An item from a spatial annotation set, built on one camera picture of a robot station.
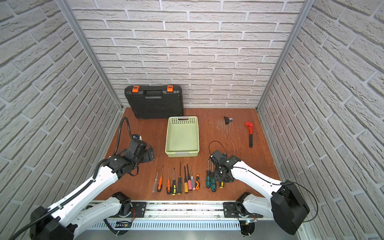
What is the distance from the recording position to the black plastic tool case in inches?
36.9

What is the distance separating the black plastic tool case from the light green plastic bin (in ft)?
0.18

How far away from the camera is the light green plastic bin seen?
0.91 m
